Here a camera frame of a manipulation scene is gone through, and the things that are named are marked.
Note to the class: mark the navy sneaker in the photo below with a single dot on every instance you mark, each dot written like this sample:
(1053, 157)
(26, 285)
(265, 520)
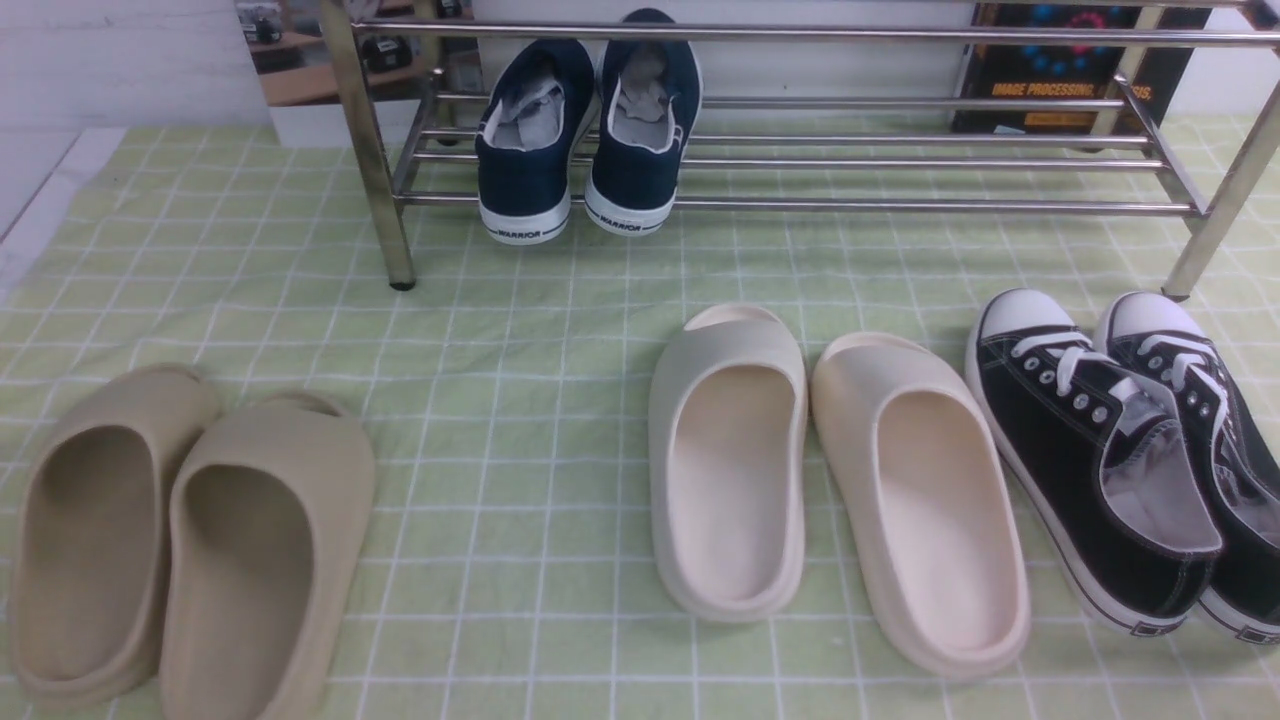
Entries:
(539, 109)
(651, 93)

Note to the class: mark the photo board behind rack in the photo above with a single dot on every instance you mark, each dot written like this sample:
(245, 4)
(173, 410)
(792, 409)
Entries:
(301, 88)

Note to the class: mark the steel shoe rack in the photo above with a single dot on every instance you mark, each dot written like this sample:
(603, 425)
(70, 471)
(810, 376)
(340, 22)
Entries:
(1123, 138)

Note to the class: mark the cream left slipper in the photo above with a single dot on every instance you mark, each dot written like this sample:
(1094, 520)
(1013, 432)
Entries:
(727, 415)

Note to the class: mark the cream slipper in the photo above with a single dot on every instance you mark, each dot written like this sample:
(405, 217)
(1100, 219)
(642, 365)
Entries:
(930, 512)
(727, 415)

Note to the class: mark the cream right slipper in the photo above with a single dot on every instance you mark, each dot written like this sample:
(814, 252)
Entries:
(930, 512)

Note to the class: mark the tan right slipper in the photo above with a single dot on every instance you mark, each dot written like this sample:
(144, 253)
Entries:
(267, 516)

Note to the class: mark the tan slipper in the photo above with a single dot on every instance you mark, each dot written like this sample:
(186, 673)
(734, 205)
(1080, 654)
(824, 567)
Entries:
(267, 516)
(92, 559)

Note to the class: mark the black image processing book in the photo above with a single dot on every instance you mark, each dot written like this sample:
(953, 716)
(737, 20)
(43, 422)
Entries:
(1057, 72)

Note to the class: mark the black left canvas sneaker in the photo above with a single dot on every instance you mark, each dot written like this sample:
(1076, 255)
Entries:
(1102, 456)

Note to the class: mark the black canvas sneaker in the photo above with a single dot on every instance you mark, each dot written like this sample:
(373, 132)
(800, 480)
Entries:
(1151, 335)
(1102, 456)

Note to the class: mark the black right canvas sneaker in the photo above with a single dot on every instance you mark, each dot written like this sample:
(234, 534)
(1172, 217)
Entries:
(1151, 335)

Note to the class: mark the tan left slipper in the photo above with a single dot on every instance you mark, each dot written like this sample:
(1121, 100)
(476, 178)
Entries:
(92, 559)

